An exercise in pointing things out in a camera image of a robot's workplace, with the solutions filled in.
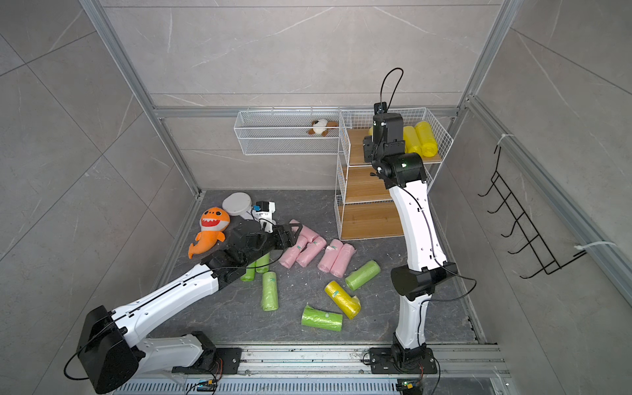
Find pink roll top angled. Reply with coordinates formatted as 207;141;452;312
290;219;319;243

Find green roll bottom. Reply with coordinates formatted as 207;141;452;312
301;305;343;332

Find white wall wire basket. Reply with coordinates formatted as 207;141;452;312
234;108;341;156

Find green roll lower left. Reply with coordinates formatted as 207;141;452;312
261;272;279;312

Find orange shark plush toy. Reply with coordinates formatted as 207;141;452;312
188;207;230;259

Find pink roll rightmost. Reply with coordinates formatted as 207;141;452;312
330;244;356;278

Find black wall hook rack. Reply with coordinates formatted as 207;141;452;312
477;146;588;280

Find green roll far left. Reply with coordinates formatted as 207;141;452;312
240;263;256;282

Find white three-tier wire shelf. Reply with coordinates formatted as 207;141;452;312
334;107;454;241

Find brown white plush puppy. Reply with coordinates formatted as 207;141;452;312
307;118;339;137

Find pink roll leftmost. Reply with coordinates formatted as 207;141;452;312
279;235;308;268

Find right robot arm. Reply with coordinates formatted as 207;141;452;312
363;112;457;375

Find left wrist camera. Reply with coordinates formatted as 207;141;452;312
251;201;276;233

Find white folding stand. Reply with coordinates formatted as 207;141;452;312
222;192;261;221

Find green roll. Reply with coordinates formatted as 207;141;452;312
261;272;279;312
301;305;343;332
255;253;270;274
240;263;256;282
345;260;381;291

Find green roll right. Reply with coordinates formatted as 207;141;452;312
345;260;381;291

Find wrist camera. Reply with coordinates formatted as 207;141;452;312
251;201;276;233
374;101;388;115

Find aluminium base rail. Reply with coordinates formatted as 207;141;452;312
117;344;518;394

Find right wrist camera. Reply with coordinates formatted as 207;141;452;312
374;101;388;115

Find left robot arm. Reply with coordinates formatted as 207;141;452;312
75;221;303;394

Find yellow roll horizontal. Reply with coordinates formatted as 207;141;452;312
403;126;422;156

